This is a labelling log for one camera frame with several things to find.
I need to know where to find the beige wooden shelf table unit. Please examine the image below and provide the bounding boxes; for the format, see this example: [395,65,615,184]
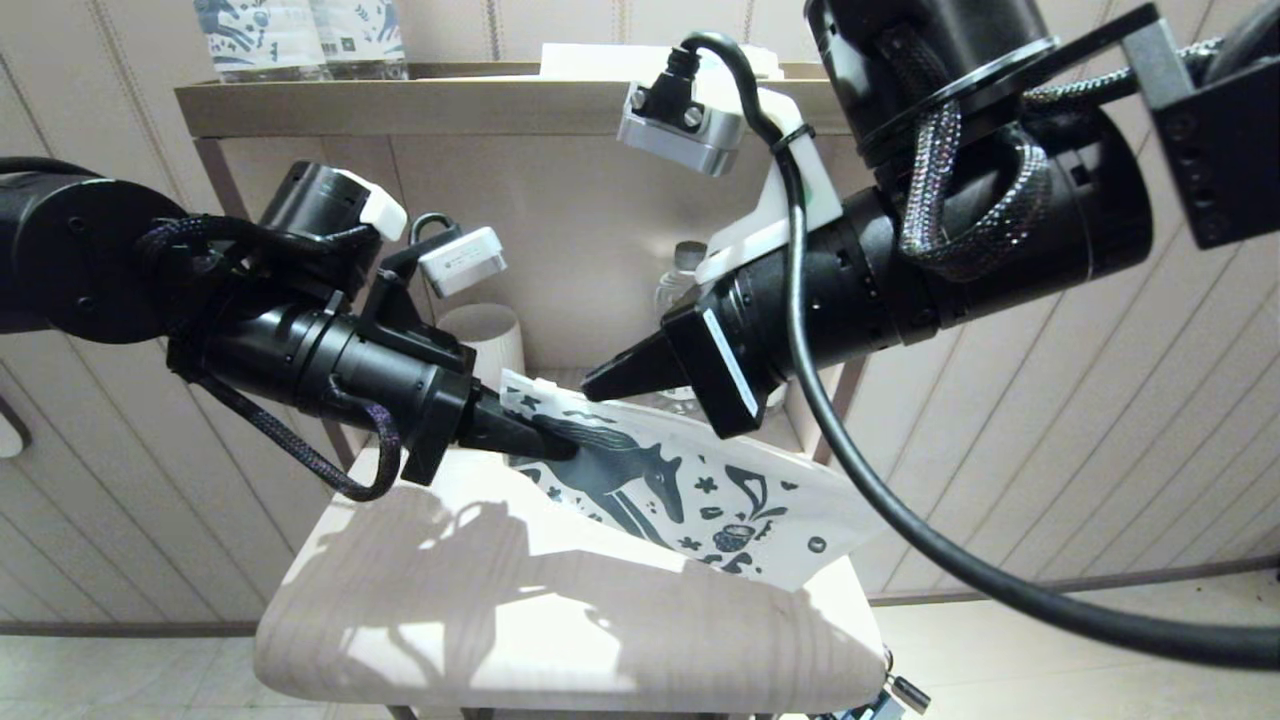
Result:
[175,62,891,720]

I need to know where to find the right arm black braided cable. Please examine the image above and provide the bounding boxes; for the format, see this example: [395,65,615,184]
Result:
[895,95,1053,283]

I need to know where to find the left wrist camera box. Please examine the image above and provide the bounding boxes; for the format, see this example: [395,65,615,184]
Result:
[405,212,509,299]

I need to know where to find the white horse-print pouch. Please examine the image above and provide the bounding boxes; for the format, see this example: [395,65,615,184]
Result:
[497,368,886,593]

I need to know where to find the blue electronic module with cables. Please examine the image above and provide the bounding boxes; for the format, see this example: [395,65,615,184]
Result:
[815,672,933,720]

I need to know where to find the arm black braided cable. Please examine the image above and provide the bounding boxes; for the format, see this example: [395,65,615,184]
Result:
[895,95,1053,283]
[140,215,403,503]

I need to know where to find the white packet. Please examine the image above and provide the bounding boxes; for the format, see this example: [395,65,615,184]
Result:
[538,43,786,81]

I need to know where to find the white ribbed ceramic mug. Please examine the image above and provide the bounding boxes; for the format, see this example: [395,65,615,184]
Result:
[437,303,526,391]

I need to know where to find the white wall plate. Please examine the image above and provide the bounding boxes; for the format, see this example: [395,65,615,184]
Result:
[0,395,31,459]

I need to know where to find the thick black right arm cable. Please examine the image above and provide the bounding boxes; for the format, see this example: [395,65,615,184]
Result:
[680,30,1280,671]

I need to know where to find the blue print label water bottle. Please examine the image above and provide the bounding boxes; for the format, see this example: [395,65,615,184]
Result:
[310,0,409,81]

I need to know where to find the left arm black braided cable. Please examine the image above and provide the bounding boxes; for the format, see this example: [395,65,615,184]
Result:
[140,215,403,503]

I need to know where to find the clear plastic water bottle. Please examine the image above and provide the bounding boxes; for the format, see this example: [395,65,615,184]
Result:
[650,240,713,413]

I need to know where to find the patterned pouches on shelf top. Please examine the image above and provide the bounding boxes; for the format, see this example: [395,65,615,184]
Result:
[195,0,331,84]

